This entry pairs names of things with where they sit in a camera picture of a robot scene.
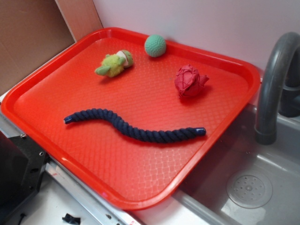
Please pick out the brown cardboard panel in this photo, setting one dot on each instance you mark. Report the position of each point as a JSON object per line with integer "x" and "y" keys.
{"x": 34, "y": 31}

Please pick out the green knitted ball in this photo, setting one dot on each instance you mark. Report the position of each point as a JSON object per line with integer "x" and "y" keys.
{"x": 155, "y": 46}

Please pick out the grey toy faucet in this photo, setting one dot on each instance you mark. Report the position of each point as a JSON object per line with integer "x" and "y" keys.
{"x": 280, "y": 89}

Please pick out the red crumpled cloth ball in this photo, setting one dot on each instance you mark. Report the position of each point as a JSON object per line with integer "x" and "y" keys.
{"x": 189, "y": 82}

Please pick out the round sink drain cover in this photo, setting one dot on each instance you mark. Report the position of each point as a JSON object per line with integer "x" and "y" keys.
{"x": 249, "y": 189}

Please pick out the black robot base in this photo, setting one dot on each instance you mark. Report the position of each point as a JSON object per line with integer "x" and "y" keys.
{"x": 22, "y": 164}

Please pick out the small black clip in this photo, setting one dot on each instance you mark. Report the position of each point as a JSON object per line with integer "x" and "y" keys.
{"x": 71, "y": 219}

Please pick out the green plush toy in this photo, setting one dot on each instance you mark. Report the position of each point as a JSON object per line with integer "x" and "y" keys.
{"x": 113, "y": 65}

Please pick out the red plastic tray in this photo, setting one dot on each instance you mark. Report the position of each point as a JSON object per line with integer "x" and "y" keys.
{"x": 130, "y": 174}

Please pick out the grey toy sink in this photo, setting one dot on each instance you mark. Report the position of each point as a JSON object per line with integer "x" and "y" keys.
{"x": 202, "y": 199}

